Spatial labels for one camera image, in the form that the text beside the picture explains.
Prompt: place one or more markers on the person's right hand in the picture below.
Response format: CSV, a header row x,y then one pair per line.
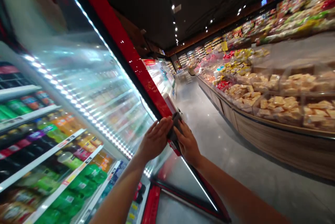
x,y
189,145

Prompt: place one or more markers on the person's left hand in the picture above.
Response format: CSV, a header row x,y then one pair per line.
x,y
155,140

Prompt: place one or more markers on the person's left fingers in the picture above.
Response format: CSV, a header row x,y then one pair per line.
x,y
162,127

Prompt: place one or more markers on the person's right fingers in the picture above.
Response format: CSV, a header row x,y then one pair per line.
x,y
181,131

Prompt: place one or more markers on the grey cleaning cloth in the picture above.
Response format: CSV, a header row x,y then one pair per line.
x,y
174,124

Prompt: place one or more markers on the red framed glass fridge door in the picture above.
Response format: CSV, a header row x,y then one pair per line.
x,y
125,45

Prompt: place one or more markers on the row of display fridges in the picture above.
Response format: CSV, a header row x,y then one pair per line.
x,y
162,77

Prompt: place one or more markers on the wooden snack display counter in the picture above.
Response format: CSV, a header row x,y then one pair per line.
x,y
282,119

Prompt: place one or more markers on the row of ceiling spotlights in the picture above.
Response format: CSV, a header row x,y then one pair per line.
x,y
172,6

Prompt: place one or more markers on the drinks fridge with shelves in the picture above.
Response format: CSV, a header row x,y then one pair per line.
x,y
39,140

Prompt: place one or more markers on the wall shelves of snack packets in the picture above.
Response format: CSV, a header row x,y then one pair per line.
x,y
288,22

